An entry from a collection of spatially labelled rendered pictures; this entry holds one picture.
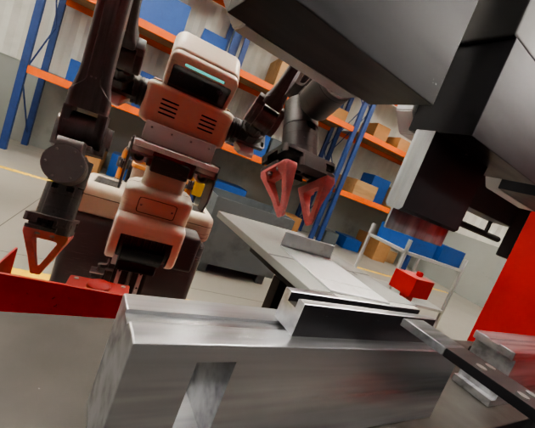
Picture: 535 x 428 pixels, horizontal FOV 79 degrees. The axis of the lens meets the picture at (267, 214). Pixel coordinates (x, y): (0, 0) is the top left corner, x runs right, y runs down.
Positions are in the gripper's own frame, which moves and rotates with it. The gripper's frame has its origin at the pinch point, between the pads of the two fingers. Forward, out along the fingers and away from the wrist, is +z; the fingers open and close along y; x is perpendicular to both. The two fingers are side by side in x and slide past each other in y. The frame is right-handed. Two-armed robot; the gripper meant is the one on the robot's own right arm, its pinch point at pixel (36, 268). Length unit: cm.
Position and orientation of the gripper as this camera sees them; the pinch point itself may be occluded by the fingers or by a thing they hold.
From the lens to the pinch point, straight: 66.7
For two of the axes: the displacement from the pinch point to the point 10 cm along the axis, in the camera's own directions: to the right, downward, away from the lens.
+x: 8.8, 2.9, 3.8
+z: -2.6, 9.6, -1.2
